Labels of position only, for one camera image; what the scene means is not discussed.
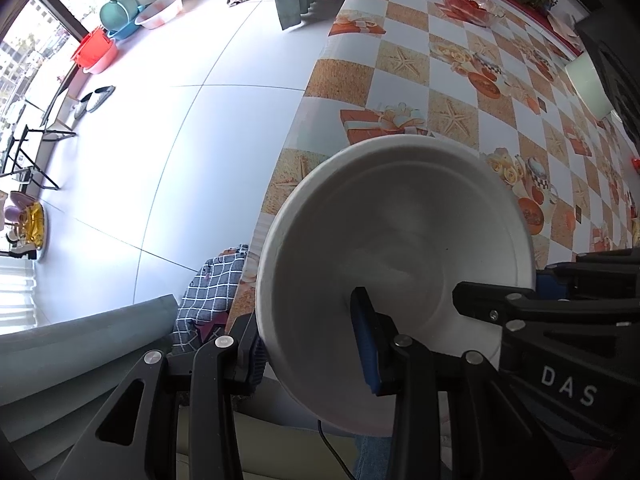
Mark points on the black folding rack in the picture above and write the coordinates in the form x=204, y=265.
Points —
x=50, y=133

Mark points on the clear glass bowl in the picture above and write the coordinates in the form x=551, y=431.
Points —
x=480, y=16

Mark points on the blue checked cloth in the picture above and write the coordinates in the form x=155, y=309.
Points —
x=210, y=290

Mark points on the grey slipper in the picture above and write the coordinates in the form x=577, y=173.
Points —
x=82, y=107
x=102, y=95

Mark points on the gold foil bag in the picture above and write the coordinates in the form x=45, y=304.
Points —
x=34, y=220

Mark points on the checkered printed tablecloth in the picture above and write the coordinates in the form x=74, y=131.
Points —
x=350, y=70

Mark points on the mint green bowl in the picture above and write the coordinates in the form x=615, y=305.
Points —
x=590, y=85

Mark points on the person's jeans leg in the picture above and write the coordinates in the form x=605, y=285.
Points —
x=372, y=460

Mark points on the pink plastic basin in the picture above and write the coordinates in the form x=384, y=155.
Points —
x=160, y=10

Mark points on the grey pleated fabric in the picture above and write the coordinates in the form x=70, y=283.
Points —
x=75, y=350

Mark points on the blue plastic basin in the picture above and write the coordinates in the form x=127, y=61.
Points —
x=130, y=31

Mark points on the red plastic basket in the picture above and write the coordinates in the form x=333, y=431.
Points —
x=95, y=52

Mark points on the cream seat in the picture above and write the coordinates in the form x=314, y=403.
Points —
x=280, y=450

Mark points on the white bowl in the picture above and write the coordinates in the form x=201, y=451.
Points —
x=400, y=240

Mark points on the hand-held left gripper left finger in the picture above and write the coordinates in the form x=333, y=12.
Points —
x=256, y=365

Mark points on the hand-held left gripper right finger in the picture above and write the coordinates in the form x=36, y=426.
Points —
x=367, y=350

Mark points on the teal plastic basin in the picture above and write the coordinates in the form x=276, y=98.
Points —
x=117, y=10

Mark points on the dark object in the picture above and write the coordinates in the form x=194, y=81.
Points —
x=620, y=85

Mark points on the pile of cherry tomatoes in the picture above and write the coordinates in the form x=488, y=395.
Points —
x=465, y=2

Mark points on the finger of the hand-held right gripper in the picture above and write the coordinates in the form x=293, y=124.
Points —
x=550, y=282
x=490, y=305

